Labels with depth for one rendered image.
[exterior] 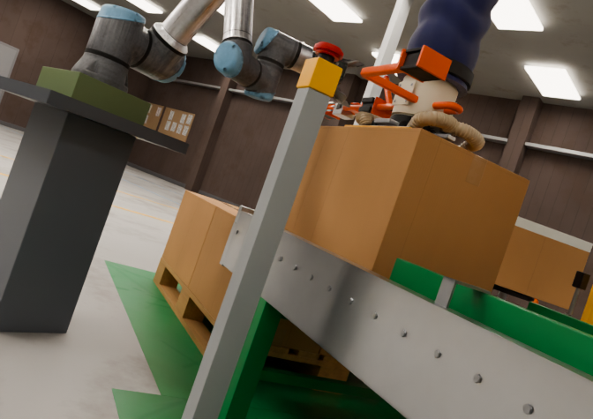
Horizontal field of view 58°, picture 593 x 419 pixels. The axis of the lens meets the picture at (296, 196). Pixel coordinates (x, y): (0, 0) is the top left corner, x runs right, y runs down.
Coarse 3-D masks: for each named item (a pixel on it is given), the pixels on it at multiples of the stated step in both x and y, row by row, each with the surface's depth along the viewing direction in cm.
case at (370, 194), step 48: (336, 144) 163; (384, 144) 140; (432, 144) 130; (336, 192) 154; (384, 192) 133; (432, 192) 132; (480, 192) 139; (336, 240) 146; (384, 240) 128; (432, 240) 134; (480, 240) 141
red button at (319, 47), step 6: (324, 42) 119; (318, 48) 119; (324, 48) 118; (330, 48) 118; (336, 48) 118; (318, 54) 122; (324, 54) 119; (330, 54) 118; (336, 54) 119; (342, 54) 120; (330, 60) 119; (336, 60) 121
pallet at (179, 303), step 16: (160, 272) 291; (160, 288) 282; (176, 304) 251; (192, 304) 240; (192, 320) 240; (192, 336) 221; (208, 336) 225; (272, 352) 201; (288, 352) 204; (304, 352) 207; (304, 368) 220; (320, 368) 211; (336, 368) 214
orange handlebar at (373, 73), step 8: (384, 64) 136; (392, 64) 133; (368, 72) 142; (376, 72) 139; (384, 72) 136; (392, 72) 134; (400, 72) 132; (376, 80) 147; (384, 80) 148; (392, 88) 150; (400, 88) 151; (400, 96) 153; (408, 96) 153; (416, 96) 154; (352, 104) 195; (360, 104) 191; (384, 104) 175; (432, 104) 153; (440, 104) 150; (448, 104) 148; (456, 104) 147; (352, 112) 196; (448, 112) 153; (456, 112) 149
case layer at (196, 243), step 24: (192, 192) 293; (192, 216) 272; (216, 216) 242; (168, 240) 298; (192, 240) 260; (216, 240) 232; (192, 264) 250; (216, 264) 224; (192, 288) 239; (216, 288) 215; (216, 312) 208; (288, 336) 203
